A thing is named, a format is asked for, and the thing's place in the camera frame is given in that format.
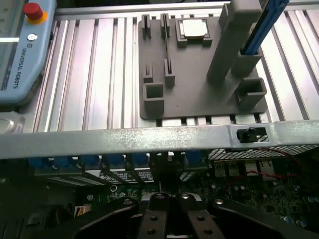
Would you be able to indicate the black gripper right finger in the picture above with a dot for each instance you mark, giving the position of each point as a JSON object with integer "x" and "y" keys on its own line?
{"x": 197, "y": 224}

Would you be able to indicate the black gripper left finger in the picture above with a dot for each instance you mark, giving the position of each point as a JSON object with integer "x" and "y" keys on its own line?
{"x": 154, "y": 219}

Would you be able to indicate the green motherboard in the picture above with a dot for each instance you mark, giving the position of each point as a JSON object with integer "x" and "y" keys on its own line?
{"x": 261, "y": 196}

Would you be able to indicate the open black PC case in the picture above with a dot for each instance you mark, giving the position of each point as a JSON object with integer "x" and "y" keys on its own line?
{"x": 124, "y": 142}

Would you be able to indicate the grey plastic parts rack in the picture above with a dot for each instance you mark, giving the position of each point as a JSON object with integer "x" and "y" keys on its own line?
{"x": 194, "y": 94}

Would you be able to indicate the green RAM stick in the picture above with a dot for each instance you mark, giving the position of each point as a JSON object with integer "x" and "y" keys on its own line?
{"x": 166, "y": 39}

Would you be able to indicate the silver CPU chip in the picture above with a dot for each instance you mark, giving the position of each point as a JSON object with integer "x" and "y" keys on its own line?
{"x": 194, "y": 28}

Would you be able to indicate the grey-blue teach pendant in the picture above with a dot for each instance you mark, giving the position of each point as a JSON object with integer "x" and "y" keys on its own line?
{"x": 27, "y": 62}

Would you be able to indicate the hard disk in blue caddy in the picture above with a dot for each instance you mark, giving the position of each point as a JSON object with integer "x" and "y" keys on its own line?
{"x": 264, "y": 30}

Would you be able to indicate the black intrusion switch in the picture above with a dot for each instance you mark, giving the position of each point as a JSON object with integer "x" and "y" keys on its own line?
{"x": 250, "y": 135}

